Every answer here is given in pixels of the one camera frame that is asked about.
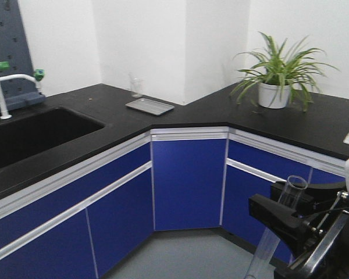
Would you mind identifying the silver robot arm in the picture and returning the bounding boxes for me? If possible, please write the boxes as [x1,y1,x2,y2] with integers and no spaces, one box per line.
[0,159,349,278]

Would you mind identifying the small metal tray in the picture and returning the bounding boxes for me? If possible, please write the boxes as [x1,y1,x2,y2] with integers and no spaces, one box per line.
[126,98,175,116]

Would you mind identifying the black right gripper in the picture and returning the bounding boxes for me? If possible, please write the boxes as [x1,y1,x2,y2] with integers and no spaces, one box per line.
[248,180,349,278]

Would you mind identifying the clear glass test tube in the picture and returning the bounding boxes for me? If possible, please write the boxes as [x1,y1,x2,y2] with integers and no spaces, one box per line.
[245,175,308,279]

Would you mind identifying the clear glass beaker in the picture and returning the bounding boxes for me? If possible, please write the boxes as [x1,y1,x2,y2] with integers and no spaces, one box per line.
[129,73,143,98]

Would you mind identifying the white lab faucet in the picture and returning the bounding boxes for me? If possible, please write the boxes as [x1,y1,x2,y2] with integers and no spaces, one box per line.
[0,0,46,120]

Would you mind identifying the black lab sink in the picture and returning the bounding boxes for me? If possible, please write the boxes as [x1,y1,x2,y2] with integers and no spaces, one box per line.
[0,108,104,169]

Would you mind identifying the green spider plant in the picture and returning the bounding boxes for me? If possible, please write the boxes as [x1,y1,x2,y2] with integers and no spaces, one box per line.
[229,32,338,112]

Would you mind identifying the blue cabinet door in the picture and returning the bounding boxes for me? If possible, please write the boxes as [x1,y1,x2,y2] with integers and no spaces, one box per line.
[152,139,226,231]

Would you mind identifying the white plant pot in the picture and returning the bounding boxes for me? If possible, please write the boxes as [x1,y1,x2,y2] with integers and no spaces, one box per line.
[258,83,290,109]

